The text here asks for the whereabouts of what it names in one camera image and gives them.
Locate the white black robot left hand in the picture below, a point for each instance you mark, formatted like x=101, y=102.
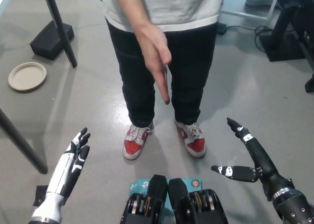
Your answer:
x=64, y=171

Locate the person's bare right hand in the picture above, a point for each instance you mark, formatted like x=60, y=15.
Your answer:
x=152, y=50

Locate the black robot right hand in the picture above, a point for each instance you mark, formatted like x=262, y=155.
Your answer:
x=263, y=164

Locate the person in grey shirt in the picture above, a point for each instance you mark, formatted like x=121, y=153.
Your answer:
x=191, y=62

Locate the black ribbed robot body block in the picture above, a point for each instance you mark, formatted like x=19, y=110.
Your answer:
x=157, y=187
x=179, y=192

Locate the black table leg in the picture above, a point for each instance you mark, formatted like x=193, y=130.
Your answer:
x=22, y=145

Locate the red white sneaker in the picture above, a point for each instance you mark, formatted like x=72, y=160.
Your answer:
x=133, y=145
x=195, y=143

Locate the black power adapter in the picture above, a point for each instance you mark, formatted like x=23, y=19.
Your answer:
x=222, y=28

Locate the teal router box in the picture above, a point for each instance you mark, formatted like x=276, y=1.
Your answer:
x=139, y=184

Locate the black equipment foot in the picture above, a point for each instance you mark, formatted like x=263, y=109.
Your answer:
x=310, y=85

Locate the black slanted pole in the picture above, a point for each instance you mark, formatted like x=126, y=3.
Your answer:
x=61, y=28

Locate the beige paper plate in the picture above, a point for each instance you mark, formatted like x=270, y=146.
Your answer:
x=27, y=76

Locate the black foam block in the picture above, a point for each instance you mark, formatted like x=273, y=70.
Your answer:
x=49, y=41

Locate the white metal frame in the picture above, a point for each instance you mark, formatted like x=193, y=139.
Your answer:
x=245, y=14

